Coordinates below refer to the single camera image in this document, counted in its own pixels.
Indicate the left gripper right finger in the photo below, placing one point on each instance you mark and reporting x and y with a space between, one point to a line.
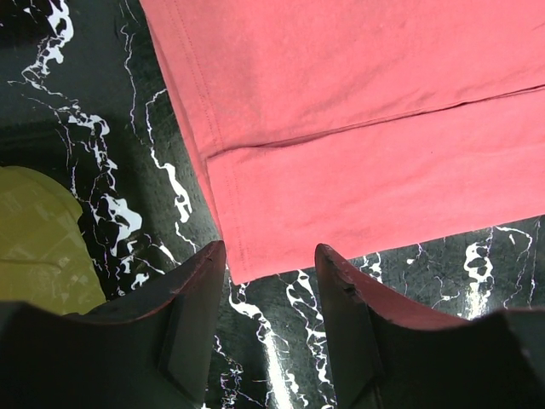
388 351

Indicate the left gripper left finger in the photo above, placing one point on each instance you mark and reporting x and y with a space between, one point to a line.
148 349

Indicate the salmon pink t shirt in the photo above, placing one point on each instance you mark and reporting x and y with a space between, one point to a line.
365 125

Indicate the olive green plastic basket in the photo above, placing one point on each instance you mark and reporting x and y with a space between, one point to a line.
44 258

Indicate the black marble pattern mat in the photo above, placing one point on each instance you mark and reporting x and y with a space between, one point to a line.
83 101

